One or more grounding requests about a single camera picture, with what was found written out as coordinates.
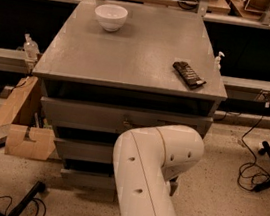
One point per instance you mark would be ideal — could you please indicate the grey top drawer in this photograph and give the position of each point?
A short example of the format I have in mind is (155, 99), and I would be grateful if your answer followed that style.
(113, 118)

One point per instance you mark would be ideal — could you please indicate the white ceramic bowl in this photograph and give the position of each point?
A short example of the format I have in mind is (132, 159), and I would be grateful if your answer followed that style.
(111, 17)

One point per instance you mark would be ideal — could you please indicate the brown cardboard box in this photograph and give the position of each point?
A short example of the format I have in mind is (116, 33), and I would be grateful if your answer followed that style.
(17, 116)

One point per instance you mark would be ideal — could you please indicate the grey bottom drawer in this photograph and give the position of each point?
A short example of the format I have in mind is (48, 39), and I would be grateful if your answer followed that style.
(104, 181)

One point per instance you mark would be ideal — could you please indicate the dark snack bar wrapper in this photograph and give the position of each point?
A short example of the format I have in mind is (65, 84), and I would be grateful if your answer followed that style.
(189, 76)

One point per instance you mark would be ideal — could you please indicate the clear pump bottle left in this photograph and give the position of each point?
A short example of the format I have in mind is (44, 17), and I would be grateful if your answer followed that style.
(30, 47)

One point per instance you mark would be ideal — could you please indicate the small white pump bottle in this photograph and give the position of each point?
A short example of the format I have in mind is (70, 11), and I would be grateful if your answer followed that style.
(218, 59)

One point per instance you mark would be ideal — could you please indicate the grey drawer cabinet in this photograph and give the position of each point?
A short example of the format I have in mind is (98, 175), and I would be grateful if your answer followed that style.
(131, 67)

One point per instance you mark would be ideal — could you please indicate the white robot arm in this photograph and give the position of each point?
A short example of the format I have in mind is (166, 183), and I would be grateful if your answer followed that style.
(147, 162)

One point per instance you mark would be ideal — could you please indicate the grey drawer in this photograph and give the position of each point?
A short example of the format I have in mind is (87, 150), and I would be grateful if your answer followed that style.
(113, 118)
(104, 181)
(84, 150)

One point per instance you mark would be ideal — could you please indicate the grey middle drawer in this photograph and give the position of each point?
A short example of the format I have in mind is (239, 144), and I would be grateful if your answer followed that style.
(84, 150)

